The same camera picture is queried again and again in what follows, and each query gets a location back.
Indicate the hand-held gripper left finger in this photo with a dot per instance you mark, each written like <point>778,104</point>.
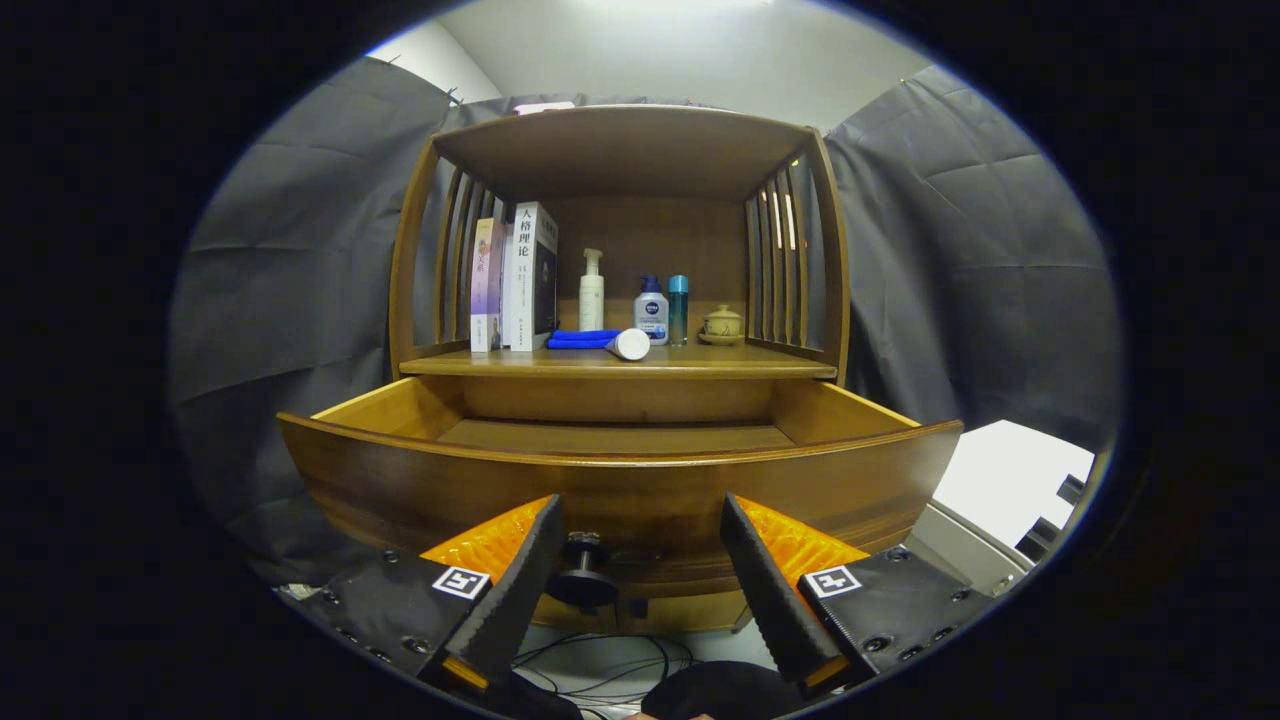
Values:
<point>515,590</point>

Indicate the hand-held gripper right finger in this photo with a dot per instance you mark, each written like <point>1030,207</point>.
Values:
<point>770,590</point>

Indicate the black drawer knob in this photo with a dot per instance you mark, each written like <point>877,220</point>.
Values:
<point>583,585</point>

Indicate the brown wooden drawer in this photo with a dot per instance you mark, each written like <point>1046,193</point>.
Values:
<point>640,480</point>

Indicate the white squeeze tube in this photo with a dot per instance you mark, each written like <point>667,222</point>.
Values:
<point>632,344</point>

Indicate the wooden countertop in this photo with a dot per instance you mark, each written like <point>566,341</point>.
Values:
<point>700,360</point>

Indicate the brown wooden cabinet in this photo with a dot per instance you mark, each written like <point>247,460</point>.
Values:
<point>620,150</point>

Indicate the dark rounded object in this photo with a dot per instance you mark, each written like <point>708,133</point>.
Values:
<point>720,690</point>

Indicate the grey ribbed case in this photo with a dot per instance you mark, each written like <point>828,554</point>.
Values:
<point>960,550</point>

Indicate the folded blue cloth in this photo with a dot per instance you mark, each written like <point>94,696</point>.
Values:
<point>575,340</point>

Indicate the white flat panel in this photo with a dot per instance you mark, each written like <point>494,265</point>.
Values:
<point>1010,480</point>

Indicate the beige lidded teacup with saucer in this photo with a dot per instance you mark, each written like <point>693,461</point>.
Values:
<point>722,325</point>

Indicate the slim teal bottle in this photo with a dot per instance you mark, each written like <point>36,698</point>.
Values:
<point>678,315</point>

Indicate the white bottle with blue pump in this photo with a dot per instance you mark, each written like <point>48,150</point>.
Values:
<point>652,315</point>

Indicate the thick white book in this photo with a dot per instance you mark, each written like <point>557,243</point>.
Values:
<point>520,290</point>

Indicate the tall white pump bottle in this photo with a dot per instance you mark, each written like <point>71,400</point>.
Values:
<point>592,300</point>

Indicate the purple book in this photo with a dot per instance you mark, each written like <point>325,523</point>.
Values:
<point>487,280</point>

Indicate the black backdrop cloth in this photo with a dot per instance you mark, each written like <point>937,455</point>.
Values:
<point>300,300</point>

